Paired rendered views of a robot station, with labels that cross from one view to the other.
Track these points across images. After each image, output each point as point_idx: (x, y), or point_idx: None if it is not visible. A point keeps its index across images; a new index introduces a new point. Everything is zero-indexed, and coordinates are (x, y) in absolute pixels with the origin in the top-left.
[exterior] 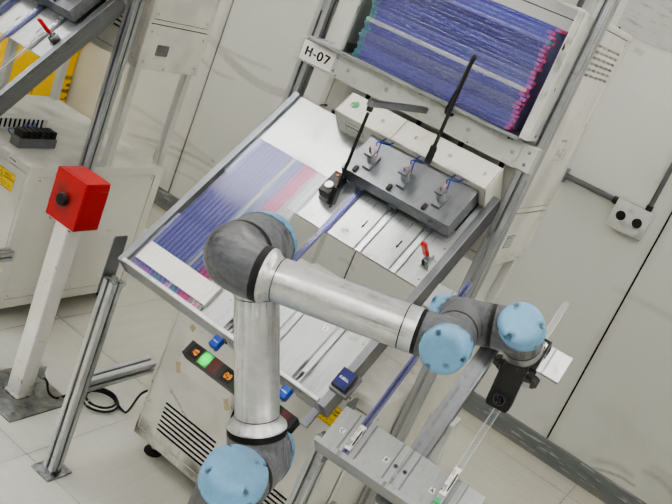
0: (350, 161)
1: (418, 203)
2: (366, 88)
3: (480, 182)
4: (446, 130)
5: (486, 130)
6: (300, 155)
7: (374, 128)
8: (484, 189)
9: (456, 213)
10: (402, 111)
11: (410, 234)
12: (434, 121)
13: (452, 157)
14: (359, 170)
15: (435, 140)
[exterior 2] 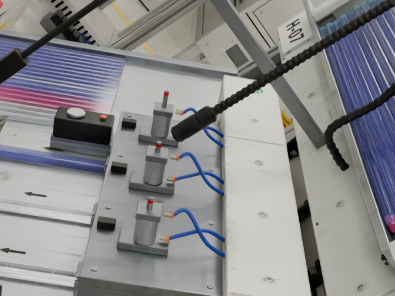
0: (140, 117)
1: (110, 215)
2: (294, 85)
3: (237, 279)
4: (312, 188)
5: (364, 221)
6: (129, 100)
7: (228, 115)
8: (226, 295)
9: (127, 278)
10: (295, 132)
11: (50, 260)
12: (313, 165)
13: (261, 219)
14: (129, 130)
15: (221, 101)
